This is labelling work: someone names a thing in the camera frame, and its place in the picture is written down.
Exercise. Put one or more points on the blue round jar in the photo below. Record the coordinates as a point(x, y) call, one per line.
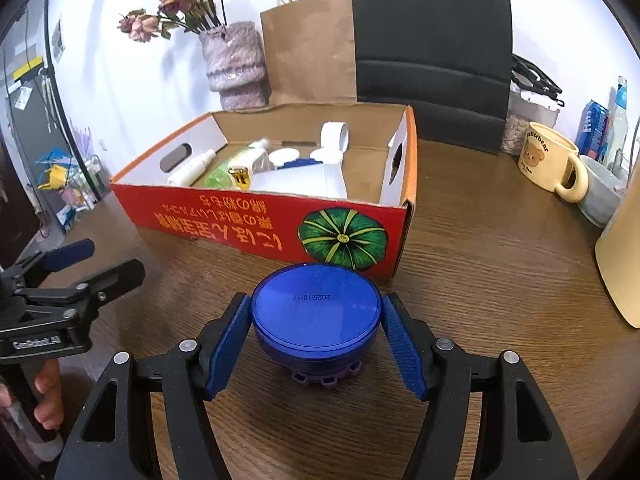
point(316, 319)

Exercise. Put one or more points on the green spray bottle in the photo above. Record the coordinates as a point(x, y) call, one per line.
point(219, 179)

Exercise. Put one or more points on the person's left hand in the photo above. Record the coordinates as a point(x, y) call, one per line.
point(49, 412)

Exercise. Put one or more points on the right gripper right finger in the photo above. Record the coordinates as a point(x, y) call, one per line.
point(519, 437)

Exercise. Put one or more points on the white round jar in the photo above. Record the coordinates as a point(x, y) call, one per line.
point(279, 158)

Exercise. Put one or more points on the cream cube box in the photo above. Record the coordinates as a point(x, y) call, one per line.
point(243, 167)

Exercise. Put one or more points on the blue gear lid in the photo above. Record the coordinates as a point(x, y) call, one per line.
point(300, 162)

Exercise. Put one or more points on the glass food jar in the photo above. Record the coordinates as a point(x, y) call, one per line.
point(525, 107)

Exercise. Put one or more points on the grey ceramic bowl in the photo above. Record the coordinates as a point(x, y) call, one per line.
point(605, 191)

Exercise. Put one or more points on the white spray bottle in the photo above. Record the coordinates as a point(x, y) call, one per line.
point(190, 170)

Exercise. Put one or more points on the pink textured vase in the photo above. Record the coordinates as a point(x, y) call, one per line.
point(235, 65)

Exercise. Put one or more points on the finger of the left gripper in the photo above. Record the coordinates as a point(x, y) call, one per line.
point(40, 264)
point(95, 291)

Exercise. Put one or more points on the white ribbed cap jar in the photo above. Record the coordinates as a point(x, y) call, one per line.
point(327, 156)

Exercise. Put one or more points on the black paper bag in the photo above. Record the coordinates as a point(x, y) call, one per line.
point(450, 60)

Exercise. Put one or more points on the yellow bear mug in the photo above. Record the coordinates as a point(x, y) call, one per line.
point(552, 162)

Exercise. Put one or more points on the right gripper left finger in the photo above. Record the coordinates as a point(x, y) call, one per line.
point(113, 437)

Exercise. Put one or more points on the red cardboard box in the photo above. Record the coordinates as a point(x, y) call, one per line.
point(356, 213)

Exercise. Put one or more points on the cream thermos jug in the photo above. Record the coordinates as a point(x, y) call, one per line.
point(617, 254)

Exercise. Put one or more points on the white tape roll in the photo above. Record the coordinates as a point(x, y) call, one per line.
point(335, 136)

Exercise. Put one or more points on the brown paper bag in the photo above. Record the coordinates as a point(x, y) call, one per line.
point(310, 51)

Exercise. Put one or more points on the purple gear lid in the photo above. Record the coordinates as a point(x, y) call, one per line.
point(327, 381)

